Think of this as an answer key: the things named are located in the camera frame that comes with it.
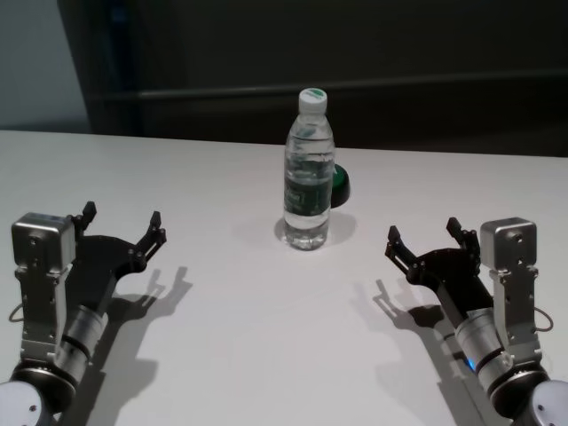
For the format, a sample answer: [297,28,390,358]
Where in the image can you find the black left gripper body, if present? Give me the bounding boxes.
[63,233,146,312]

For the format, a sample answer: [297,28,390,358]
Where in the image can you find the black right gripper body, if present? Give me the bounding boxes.
[406,247,495,319]

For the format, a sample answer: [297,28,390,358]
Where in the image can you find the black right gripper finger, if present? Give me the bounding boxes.
[446,217,484,267]
[384,225,426,285]

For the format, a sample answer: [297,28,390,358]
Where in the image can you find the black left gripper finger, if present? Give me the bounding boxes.
[128,210,168,272]
[69,200,99,234]

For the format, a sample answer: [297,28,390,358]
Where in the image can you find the clear plastic water bottle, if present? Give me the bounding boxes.
[282,87,335,252]

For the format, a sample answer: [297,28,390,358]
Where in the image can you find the green YES push button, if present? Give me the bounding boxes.
[327,162,351,209]

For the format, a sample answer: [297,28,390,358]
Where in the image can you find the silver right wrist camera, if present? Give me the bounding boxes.
[479,217,545,354]

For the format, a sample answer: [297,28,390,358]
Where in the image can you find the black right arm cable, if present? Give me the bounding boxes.
[534,305,556,334]

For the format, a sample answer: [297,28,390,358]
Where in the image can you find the blue vertical metal post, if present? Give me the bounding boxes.
[104,0,148,134]

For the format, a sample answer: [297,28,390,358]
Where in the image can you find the grey horizontal metal rail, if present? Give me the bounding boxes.
[137,83,568,99]

